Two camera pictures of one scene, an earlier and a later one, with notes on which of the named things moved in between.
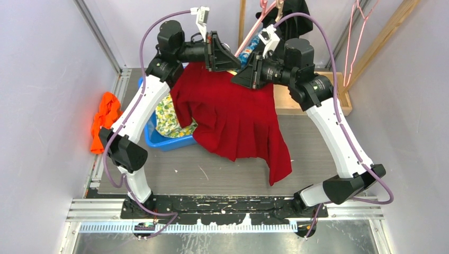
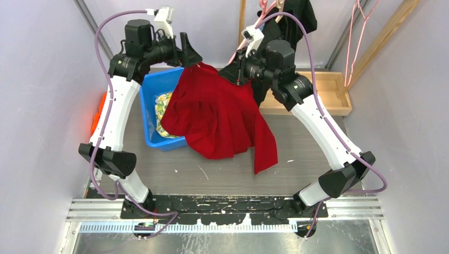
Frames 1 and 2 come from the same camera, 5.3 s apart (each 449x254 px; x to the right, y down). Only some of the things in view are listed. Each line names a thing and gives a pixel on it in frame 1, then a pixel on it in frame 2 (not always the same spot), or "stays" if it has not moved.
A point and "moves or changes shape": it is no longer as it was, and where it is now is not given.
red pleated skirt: [233, 118] moves or changes shape
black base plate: [191, 210] stays
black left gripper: [222, 61] to [186, 57]
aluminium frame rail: [123, 83] stays
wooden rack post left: [241, 22] stays
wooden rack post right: [405, 8] stays
